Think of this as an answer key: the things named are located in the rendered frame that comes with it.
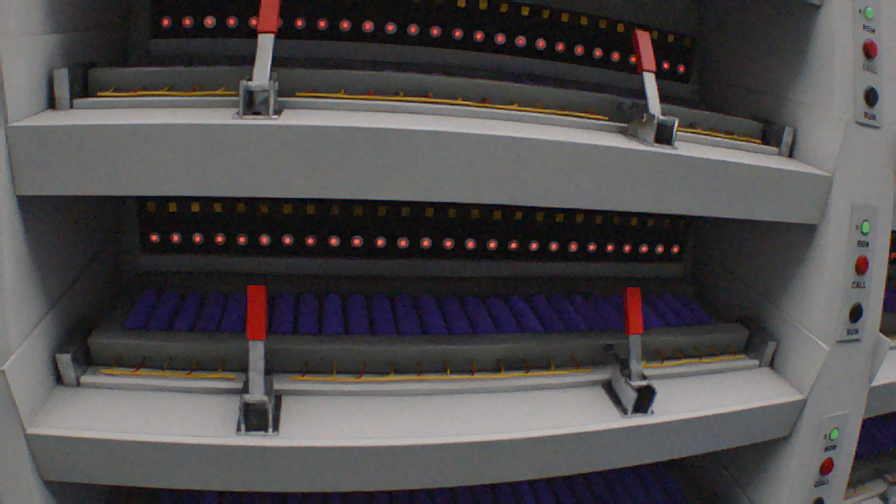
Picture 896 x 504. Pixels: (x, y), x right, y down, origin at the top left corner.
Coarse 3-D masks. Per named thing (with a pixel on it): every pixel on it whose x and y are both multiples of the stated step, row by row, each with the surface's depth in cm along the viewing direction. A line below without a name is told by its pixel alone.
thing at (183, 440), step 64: (192, 256) 46; (256, 256) 47; (320, 256) 48; (64, 320) 35; (768, 320) 46; (64, 384) 33; (704, 384) 42; (768, 384) 43; (64, 448) 29; (128, 448) 30; (192, 448) 31; (256, 448) 32; (320, 448) 33; (384, 448) 33; (448, 448) 34; (512, 448) 36; (576, 448) 37; (640, 448) 38; (704, 448) 40
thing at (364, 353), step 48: (96, 336) 35; (144, 336) 36; (192, 336) 37; (240, 336) 38; (288, 336) 39; (336, 336) 40; (384, 336) 41; (432, 336) 41; (480, 336) 42; (528, 336) 43; (576, 336) 43; (624, 336) 44; (672, 336) 45; (720, 336) 46
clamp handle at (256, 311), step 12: (252, 288) 34; (264, 288) 34; (252, 300) 34; (264, 300) 34; (252, 312) 34; (264, 312) 34; (252, 324) 34; (264, 324) 34; (252, 336) 33; (264, 336) 34; (252, 348) 33; (264, 348) 34; (252, 360) 33; (264, 360) 34; (252, 372) 33; (264, 372) 34; (252, 384) 33; (264, 384) 33
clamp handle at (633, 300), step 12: (624, 288) 40; (636, 288) 40; (624, 300) 40; (636, 300) 40; (624, 312) 40; (636, 312) 39; (624, 324) 40; (636, 324) 39; (636, 336) 39; (636, 348) 39; (636, 360) 39; (636, 372) 39
